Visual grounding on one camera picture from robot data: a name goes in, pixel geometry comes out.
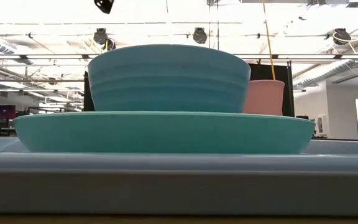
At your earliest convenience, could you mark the yellow hanging cable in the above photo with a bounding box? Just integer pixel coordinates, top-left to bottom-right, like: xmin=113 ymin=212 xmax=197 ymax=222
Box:
xmin=262 ymin=0 xmax=277 ymax=81

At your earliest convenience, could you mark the blue ribbed bowl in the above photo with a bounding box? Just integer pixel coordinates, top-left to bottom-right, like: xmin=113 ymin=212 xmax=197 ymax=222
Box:
xmin=87 ymin=44 xmax=252 ymax=113

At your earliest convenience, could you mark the long ceiling rail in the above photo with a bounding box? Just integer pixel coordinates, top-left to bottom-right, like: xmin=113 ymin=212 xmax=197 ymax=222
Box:
xmin=0 ymin=53 xmax=358 ymax=60

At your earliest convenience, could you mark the teal plate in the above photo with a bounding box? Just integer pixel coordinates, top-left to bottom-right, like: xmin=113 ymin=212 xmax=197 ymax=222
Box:
xmin=13 ymin=111 xmax=316 ymax=155

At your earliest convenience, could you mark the ceiling reel with yellow cable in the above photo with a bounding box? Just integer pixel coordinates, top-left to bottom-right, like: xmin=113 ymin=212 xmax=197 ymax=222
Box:
xmin=104 ymin=37 xmax=117 ymax=52
xmin=333 ymin=27 xmax=352 ymax=45

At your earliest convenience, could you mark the pink cup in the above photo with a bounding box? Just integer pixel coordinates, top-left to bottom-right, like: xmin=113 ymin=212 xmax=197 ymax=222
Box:
xmin=242 ymin=79 xmax=286 ymax=116

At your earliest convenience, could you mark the black ceiling cable reel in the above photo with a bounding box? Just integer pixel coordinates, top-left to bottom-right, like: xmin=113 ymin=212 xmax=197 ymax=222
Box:
xmin=93 ymin=27 xmax=109 ymax=45
xmin=192 ymin=27 xmax=208 ymax=45

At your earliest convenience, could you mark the dark purple monitor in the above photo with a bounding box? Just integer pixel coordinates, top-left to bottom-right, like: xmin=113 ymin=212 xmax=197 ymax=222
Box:
xmin=0 ymin=105 xmax=17 ymax=121

